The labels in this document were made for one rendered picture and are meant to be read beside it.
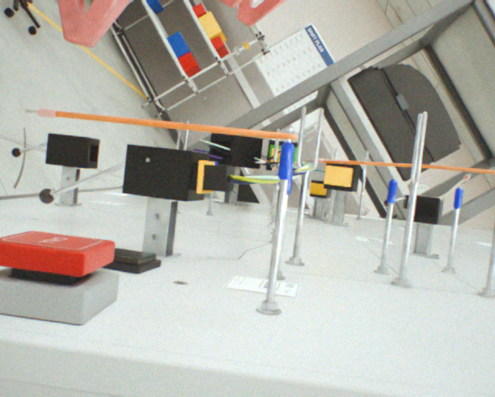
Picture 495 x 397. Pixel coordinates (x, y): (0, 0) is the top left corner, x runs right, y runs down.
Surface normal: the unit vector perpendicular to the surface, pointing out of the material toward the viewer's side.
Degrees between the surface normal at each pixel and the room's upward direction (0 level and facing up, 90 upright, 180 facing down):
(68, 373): 90
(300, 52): 90
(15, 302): 90
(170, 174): 98
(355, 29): 90
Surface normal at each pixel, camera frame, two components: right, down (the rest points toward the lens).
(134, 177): -0.25, 0.02
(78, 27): -0.13, 0.21
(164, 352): 0.11, -0.99
